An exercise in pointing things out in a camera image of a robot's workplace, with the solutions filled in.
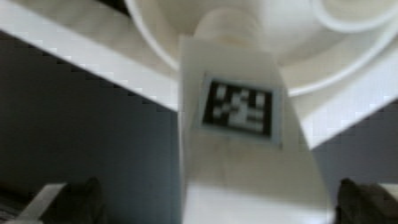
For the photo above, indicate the white U-shaped wall fence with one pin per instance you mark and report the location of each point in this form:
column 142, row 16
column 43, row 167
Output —
column 80, row 31

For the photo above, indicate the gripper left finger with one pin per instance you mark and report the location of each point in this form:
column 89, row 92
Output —
column 66, row 204

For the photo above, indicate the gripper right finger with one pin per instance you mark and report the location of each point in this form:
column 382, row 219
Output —
column 366, row 203

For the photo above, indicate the white stool leg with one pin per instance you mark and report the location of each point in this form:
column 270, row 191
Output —
column 251, row 181

